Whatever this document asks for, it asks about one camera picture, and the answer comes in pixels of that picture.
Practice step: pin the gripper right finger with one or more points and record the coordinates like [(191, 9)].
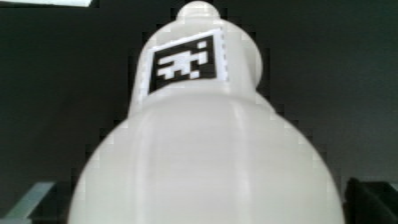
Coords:
[(369, 202)]

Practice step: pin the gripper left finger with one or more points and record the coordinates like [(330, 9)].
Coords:
[(42, 206)]

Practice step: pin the white lamp bulb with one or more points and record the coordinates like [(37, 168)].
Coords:
[(204, 162)]

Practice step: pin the white front fence rail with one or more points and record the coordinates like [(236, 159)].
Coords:
[(44, 3)]

